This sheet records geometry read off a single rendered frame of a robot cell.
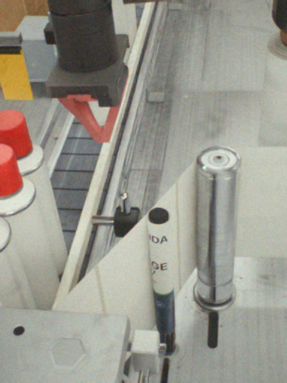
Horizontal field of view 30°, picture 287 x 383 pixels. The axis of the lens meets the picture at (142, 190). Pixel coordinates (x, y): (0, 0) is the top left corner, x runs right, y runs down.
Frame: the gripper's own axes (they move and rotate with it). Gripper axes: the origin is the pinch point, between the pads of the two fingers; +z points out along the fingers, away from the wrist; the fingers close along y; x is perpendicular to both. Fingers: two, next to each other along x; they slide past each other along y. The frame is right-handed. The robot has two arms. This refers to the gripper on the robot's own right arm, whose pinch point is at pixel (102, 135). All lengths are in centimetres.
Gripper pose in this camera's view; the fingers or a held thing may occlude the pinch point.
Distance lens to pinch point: 59.3
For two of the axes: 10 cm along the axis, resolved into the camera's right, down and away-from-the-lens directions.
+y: 1.2, -6.6, 7.4
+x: -9.9, -0.1, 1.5
